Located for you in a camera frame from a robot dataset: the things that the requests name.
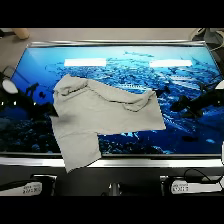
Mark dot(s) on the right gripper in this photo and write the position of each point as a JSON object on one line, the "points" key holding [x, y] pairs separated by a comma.
{"points": [[180, 104]]}

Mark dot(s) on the grey T-shirt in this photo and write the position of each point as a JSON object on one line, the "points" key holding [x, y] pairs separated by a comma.
{"points": [[100, 113]]}

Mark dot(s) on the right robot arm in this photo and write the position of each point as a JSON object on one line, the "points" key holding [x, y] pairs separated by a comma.
{"points": [[213, 96]]}

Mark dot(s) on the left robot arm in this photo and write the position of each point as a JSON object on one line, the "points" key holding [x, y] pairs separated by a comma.
{"points": [[23, 97]]}

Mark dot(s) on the silver frame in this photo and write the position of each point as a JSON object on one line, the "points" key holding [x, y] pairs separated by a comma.
{"points": [[140, 162]]}

